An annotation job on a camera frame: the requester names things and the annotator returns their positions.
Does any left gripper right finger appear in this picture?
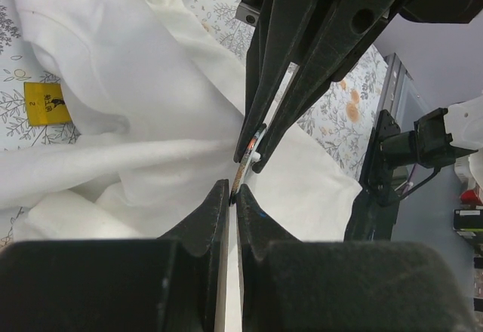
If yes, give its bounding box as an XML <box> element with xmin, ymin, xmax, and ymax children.
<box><xmin>235</xmin><ymin>186</ymin><xmax>478</xmax><ymax>331</ymax></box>

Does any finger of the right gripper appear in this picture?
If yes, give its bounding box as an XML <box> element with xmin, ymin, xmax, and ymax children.
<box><xmin>234</xmin><ymin>0</ymin><xmax>316</xmax><ymax>162</ymax></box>
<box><xmin>253</xmin><ymin>0</ymin><xmax>407</xmax><ymax>173</ymax></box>

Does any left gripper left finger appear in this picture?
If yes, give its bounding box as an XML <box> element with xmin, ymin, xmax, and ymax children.
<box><xmin>1</xmin><ymin>180</ymin><xmax>229</xmax><ymax>331</ymax></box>

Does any white daisy print t-shirt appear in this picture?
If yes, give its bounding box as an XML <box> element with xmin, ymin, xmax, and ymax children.
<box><xmin>0</xmin><ymin>0</ymin><xmax>363</xmax><ymax>332</ymax></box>

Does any round blue gold brooch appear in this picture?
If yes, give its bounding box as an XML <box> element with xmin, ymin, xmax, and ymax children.
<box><xmin>229</xmin><ymin>124</ymin><xmax>267</xmax><ymax>204</ymax></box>

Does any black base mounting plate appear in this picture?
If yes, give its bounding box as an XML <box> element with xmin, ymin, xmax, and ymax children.
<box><xmin>344</xmin><ymin>109</ymin><xmax>401</xmax><ymax>241</ymax></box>

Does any floral patterned table mat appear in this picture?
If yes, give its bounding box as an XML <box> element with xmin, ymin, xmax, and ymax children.
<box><xmin>0</xmin><ymin>0</ymin><xmax>389</xmax><ymax>250</ymax></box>

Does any aluminium frame rail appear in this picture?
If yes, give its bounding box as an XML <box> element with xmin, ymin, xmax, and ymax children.
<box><xmin>376</xmin><ymin>53</ymin><xmax>411</xmax><ymax>123</ymax></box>

